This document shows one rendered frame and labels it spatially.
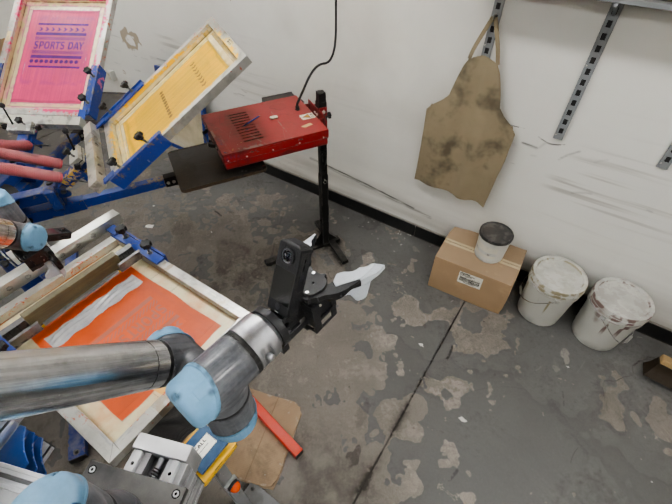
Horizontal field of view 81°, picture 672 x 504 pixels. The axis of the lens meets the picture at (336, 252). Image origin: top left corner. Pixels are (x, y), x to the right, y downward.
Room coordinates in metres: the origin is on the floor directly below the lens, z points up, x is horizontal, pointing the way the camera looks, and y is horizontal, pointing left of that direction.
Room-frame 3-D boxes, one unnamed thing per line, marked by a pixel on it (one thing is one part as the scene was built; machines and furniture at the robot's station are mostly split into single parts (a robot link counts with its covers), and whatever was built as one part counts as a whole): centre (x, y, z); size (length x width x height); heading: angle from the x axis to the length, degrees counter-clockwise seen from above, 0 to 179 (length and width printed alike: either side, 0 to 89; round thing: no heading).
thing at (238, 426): (0.26, 0.18, 1.56); 0.11 x 0.08 x 0.11; 51
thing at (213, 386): (0.24, 0.16, 1.65); 0.11 x 0.08 x 0.09; 141
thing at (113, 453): (0.79, 0.78, 0.97); 0.79 x 0.58 x 0.04; 56
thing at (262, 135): (2.00, 0.38, 1.06); 0.61 x 0.46 x 0.12; 116
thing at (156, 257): (1.15, 0.82, 0.98); 0.30 x 0.05 x 0.07; 56
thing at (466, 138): (2.10, -0.76, 1.06); 0.53 x 0.07 x 1.05; 56
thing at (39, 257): (0.88, 0.98, 1.26); 0.09 x 0.08 x 0.12; 147
